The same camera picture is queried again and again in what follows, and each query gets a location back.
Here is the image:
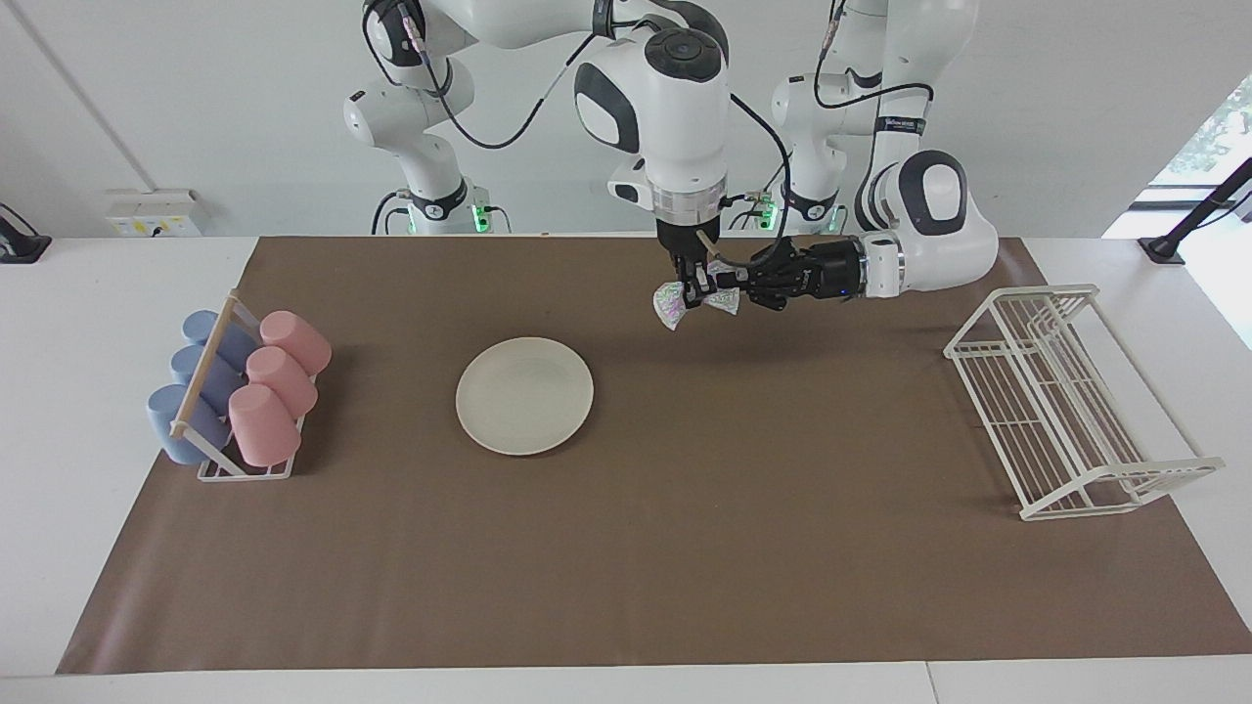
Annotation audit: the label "white cup rack wooden bar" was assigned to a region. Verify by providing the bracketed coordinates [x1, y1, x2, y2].
[169, 289, 329, 482]

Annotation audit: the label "pink plastic cup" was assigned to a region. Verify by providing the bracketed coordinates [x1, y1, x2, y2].
[259, 310, 333, 377]
[228, 383, 302, 467]
[245, 346, 320, 419]

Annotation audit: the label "white wall socket box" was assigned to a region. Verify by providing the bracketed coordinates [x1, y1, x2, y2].
[106, 189, 201, 238]

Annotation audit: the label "brown table mat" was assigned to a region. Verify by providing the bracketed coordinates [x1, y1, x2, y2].
[56, 233, 1252, 676]

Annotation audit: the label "white wire dish rack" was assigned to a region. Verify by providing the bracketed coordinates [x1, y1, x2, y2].
[943, 284, 1226, 522]

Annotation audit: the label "clear bubble wrap piece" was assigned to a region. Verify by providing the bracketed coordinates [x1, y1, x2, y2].
[653, 259, 742, 331]

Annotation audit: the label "bright window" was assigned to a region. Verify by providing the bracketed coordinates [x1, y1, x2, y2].
[1144, 70, 1252, 211]

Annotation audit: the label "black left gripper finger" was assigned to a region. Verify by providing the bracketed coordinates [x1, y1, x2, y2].
[722, 240, 796, 278]
[729, 278, 794, 312]

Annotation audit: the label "cream round plate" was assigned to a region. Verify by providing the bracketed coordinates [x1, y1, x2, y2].
[455, 336, 596, 457]

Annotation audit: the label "black base cable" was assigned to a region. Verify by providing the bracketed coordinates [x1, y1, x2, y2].
[371, 190, 412, 236]
[722, 156, 795, 233]

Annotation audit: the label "blue plastic cup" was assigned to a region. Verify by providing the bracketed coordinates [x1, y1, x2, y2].
[182, 310, 260, 373]
[147, 383, 233, 465]
[170, 344, 246, 412]

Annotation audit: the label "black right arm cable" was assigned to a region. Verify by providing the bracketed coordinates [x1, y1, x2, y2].
[362, 0, 793, 211]

